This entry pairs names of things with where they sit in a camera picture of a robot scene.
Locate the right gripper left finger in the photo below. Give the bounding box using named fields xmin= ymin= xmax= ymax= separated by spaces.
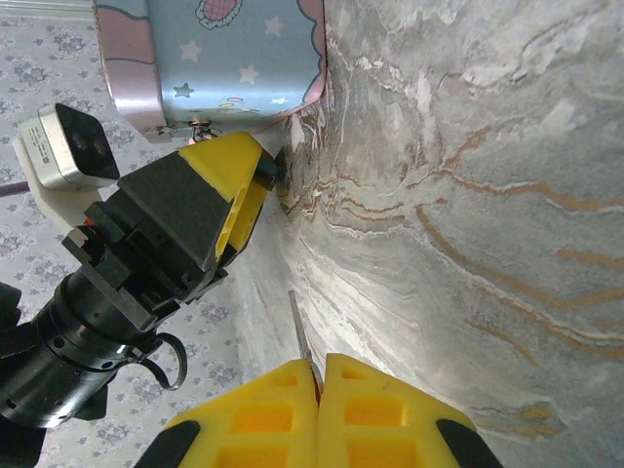
xmin=159 ymin=358 xmax=322 ymax=468

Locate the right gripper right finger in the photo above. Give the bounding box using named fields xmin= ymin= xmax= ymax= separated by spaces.
xmin=318 ymin=353 xmax=506 ymax=468

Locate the left gripper thin black cable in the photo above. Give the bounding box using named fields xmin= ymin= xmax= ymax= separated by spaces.
xmin=129 ymin=332 xmax=189 ymax=393

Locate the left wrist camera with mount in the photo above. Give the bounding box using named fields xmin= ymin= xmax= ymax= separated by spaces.
xmin=12 ymin=101 xmax=122 ymax=230

